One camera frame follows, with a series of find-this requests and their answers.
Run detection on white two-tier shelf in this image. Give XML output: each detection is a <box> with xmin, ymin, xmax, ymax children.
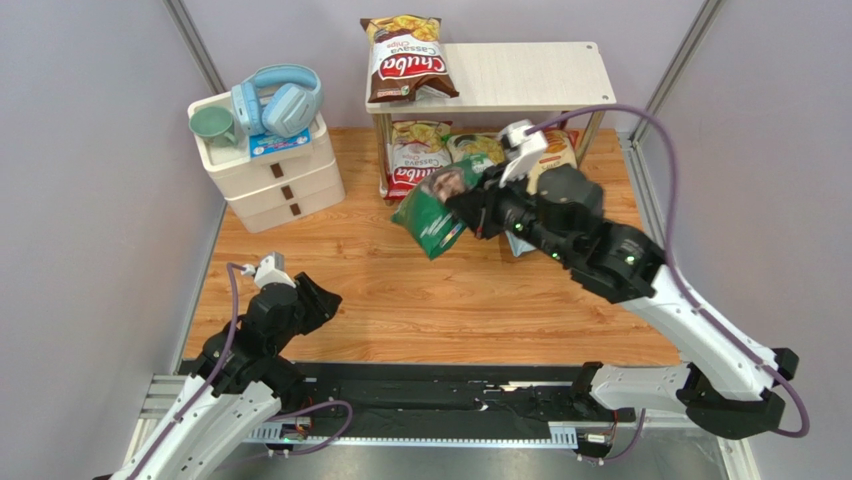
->
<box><xmin>365</xmin><ymin>42</ymin><xmax>616</xmax><ymax>196</ymax></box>

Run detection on white three-drawer organizer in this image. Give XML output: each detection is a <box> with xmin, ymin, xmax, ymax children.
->
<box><xmin>196</xmin><ymin>114</ymin><xmax>346</xmax><ymax>233</ymax></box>

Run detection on blue sticker card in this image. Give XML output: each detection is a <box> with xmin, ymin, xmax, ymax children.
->
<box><xmin>248</xmin><ymin>128</ymin><xmax>312</xmax><ymax>159</ymax></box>

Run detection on dark green chips bag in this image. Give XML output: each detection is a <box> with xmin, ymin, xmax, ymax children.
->
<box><xmin>391</xmin><ymin>155</ymin><xmax>496</xmax><ymax>260</ymax></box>

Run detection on light blue headphones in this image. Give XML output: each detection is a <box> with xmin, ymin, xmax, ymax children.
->
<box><xmin>230</xmin><ymin>64</ymin><xmax>324</xmax><ymax>138</ymax></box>

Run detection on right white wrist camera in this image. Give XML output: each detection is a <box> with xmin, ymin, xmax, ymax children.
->
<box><xmin>498</xmin><ymin>120</ymin><xmax>548</xmax><ymax>187</ymax></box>

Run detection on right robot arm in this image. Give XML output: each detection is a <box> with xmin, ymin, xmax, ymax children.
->
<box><xmin>442</xmin><ymin>166</ymin><xmax>798</xmax><ymax>440</ymax></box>

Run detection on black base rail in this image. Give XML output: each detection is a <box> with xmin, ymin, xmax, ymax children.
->
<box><xmin>179</xmin><ymin>359</ymin><xmax>707</xmax><ymax>447</ymax></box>

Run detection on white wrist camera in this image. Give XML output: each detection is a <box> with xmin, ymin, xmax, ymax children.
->
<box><xmin>241</xmin><ymin>252</ymin><xmax>296</xmax><ymax>288</ymax></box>
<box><xmin>498</xmin><ymin>120</ymin><xmax>548</xmax><ymax>187</ymax></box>

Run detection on green Chuba chips bag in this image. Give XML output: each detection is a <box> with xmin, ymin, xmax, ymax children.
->
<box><xmin>445</xmin><ymin>133</ymin><xmax>505</xmax><ymax>164</ymax></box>

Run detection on light blue cassava chips bag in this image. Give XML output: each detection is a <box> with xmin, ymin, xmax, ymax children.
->
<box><xmin>505</xmin><ymin>231</ymin><xmax>537</xmax><ymax>258</ymax></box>

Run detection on red Chuba chips bag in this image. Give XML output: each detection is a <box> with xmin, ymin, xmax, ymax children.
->
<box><xmin>384</xmin><ymin>120</ymin><xmax>452</xmax><ymax>201</ymax></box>

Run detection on brown Chuba chips bag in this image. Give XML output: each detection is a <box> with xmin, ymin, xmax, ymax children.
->
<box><xmin>360</xmin><ymin>14</ymin><xmax>459</xmax><ymax>104</ymax></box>

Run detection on green ceramic mug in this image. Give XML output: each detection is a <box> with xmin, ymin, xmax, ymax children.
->
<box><xmin>188</xmin><ymin>105</ymin><xmax>239</xmax><ymax>147</ymax></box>

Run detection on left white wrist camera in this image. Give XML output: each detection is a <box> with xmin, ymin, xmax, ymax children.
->
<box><xmin>241</xmin><ymin>252</ymin><xmax>296</xmax><ymax>288</ymax></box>

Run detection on cream orange cassava chips bag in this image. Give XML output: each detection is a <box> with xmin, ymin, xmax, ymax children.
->
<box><xmin>526</xmin><ymin>127</ymin><xmax>579</xmax><ymax>195</ymax></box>

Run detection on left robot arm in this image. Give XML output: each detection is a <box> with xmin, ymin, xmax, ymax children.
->
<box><xmin>110</xmin><ymin>273</ymin><xmax>354</xmax><ymax>479</ymax></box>

